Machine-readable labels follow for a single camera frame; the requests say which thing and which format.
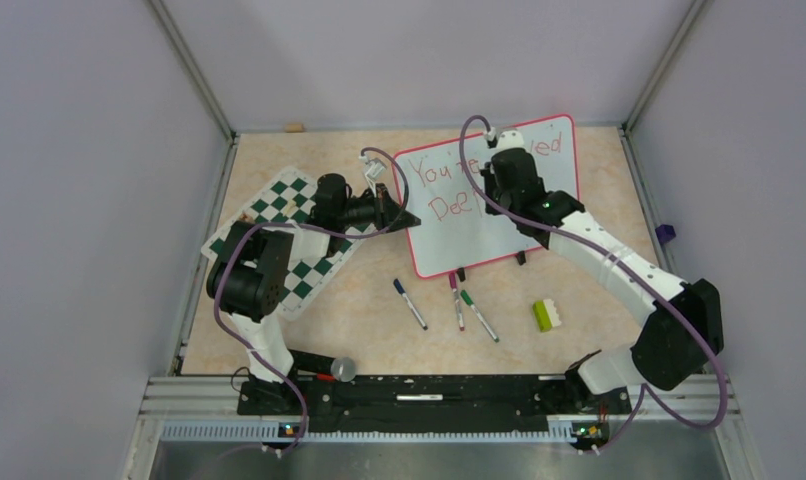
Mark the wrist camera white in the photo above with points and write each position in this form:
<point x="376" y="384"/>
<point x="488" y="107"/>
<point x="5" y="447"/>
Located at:
<point x="373" y="168"/>
<point x="501" y="140"/>

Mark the purple clip on frame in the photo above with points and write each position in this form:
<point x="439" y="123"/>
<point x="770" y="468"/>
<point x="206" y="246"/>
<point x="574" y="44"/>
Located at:
<point x="665" y="233"/>

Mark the black microphone silver head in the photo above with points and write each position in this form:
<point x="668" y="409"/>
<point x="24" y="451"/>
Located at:
<point x="340" y="368"/>

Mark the pink-framed whiteboard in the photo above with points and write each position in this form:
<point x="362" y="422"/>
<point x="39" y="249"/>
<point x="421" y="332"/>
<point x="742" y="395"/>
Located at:
<point x="455" y="230"/>

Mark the green-capped marker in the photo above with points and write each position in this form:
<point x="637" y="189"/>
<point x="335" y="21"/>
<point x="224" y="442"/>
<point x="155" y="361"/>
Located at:
<point x="477" y="312"/>

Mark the blue-capped marker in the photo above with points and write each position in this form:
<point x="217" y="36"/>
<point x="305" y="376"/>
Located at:
<point x="411" y="306"/>

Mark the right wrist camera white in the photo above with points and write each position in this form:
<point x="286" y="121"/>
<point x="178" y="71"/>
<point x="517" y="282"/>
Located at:
<point x="501" y="140"/>

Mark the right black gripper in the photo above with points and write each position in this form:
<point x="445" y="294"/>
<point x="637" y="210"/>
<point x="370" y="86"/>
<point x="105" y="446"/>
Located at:
<point x="490" y="179"/>

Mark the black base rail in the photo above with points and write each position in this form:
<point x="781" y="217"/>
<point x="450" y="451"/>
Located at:
<point x="426" y="404"/>

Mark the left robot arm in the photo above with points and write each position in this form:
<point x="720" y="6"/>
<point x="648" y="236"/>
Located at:
<point x="248" y="278"/>

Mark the green white toy block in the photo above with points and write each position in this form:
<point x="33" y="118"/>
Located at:
<point x="546" y="315"/>

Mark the purple-capped marker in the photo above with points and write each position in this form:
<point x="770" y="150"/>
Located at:
<point x="457" y="301"/>

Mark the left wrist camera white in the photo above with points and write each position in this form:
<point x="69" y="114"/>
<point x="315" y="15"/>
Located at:
<point x="373" y="168"/>

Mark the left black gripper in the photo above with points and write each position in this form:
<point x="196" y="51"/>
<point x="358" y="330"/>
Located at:
<point x="389" y="216"/>

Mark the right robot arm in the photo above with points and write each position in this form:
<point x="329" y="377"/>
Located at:
<point x="681" y="323"/>

